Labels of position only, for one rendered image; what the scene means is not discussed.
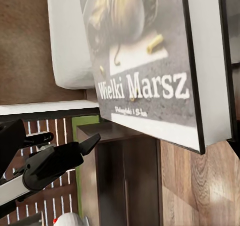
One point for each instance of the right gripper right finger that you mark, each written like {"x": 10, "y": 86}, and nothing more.
{"x": 236, "y": 145}

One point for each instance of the bed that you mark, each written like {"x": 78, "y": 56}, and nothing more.
{"x": 44, "y": 54}

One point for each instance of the hardback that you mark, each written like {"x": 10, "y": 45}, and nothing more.
{"x": 163, "y": 68}

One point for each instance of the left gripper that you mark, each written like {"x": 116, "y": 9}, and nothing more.
{"x": 47, "y": 165}

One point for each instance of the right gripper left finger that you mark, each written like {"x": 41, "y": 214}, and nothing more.
{"x": 12, "y": 135}

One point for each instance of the nightstand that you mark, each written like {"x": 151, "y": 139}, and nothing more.
{"x": 121, "y": 178}

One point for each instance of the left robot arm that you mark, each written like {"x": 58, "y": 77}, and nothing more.
{"x": 41, "y": 168}

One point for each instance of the fixed window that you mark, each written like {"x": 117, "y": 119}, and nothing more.
{"x": 64, "y": 194}

